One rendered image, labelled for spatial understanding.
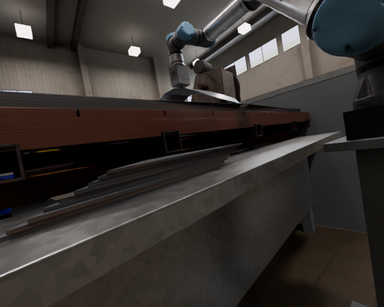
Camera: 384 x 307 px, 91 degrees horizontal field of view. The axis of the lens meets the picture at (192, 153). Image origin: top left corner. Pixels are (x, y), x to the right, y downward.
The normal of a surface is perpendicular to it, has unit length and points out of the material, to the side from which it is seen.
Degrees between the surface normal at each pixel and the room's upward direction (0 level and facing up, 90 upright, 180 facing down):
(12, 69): 90
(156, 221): 90
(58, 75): 90
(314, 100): 90
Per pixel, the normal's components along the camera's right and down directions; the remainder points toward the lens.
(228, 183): 0.69, -0.10
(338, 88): -0.70, 0.15
